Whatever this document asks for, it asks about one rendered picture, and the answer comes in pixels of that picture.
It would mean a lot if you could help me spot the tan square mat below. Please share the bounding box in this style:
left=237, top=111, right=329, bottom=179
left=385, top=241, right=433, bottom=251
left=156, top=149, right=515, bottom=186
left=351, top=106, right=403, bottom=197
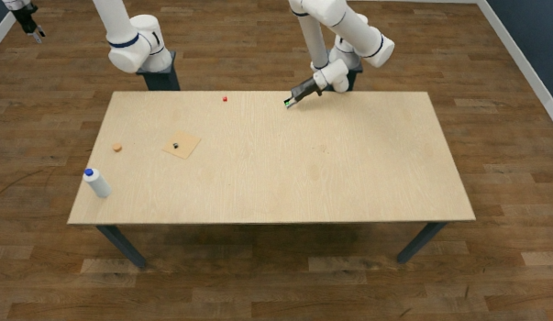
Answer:
left=162, top=130, right=201, bottom=160

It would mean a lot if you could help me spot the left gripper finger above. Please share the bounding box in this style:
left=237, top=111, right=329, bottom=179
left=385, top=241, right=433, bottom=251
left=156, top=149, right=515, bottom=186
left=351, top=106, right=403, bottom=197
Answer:
left=286, top=98, right=298, bottom=109
left=283, top=92, right=293, bottom=103

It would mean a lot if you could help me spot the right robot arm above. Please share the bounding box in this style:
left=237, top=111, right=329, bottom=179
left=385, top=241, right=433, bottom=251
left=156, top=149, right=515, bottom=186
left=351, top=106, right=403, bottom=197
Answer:
left=93, top=0, right=171, bottom=72

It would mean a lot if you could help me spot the white plastic bottle with blue cap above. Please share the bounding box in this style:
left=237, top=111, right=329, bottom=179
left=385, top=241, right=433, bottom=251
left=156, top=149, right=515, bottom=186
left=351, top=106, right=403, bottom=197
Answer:
left=83, top=168, right=112, bottom=198

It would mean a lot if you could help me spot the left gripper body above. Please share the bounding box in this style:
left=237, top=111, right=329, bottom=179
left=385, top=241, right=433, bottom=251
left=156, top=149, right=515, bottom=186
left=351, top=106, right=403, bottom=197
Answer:
left=291, top=72, right=327, bottom=103

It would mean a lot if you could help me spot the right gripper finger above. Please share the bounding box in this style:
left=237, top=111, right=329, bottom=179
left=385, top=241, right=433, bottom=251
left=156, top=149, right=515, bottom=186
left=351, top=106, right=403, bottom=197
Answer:
left=28, top=32, right=42, bottom=43
left=37, top=26, right=46, bottom=37

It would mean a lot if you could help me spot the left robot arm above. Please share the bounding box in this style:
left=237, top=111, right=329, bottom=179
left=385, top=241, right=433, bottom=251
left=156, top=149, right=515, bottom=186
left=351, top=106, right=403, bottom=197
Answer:
left=289, top=0, right=394, bottom=93

